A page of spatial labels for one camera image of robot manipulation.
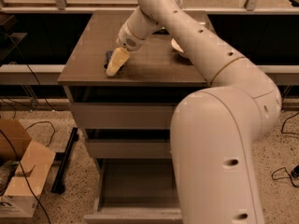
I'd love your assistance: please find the black cable on floor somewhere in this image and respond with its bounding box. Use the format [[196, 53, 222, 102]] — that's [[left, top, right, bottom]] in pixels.
[[0, 31, 59, 224], [271, 111, 299, 189]]

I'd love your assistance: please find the grey drawer cabinet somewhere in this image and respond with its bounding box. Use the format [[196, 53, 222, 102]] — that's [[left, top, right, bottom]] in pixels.
[[57, 10, 216, 224]]

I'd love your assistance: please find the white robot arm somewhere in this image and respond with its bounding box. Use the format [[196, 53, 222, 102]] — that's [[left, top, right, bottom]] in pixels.
[[107, 0, 281, 224]]

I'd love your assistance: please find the dark blue rxbar wrapper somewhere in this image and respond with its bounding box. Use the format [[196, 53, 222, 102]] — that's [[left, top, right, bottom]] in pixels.
[[105, 50, 127, 72]]

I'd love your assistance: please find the black cable on left floor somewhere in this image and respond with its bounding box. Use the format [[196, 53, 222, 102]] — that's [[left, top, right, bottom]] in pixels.
[[0, 31, 59, 224]]

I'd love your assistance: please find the black metal floor bar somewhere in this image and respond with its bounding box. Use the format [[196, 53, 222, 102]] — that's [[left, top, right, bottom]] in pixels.
[[51, 127, 78, 194]]

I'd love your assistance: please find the grey open bottom drawer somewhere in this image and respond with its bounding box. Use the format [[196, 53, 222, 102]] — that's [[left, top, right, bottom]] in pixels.
[[84, 159, 182, 224]]

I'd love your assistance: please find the white paper bowl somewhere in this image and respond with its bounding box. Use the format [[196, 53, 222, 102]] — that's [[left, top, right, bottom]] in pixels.
[[171, 38, 189, 59]]

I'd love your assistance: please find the grey top drawer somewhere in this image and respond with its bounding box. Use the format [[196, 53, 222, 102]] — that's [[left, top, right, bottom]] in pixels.
[[70, 103, 175, 130]]

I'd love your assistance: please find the open cardboard box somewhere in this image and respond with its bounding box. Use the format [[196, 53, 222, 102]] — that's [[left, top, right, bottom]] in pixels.
[[0, 119, 55, 217]]

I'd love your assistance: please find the grey middle drawer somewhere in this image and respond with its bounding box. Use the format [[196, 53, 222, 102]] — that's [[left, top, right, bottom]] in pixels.
[[85, 140, 171, 159]]

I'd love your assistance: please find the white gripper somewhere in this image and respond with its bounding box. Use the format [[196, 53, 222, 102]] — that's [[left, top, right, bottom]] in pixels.
[[106, 21, 146, 77]]

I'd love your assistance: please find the black cable on right floor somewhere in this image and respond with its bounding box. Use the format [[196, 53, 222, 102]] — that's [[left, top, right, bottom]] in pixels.
[[271, 111, 299, 189]]

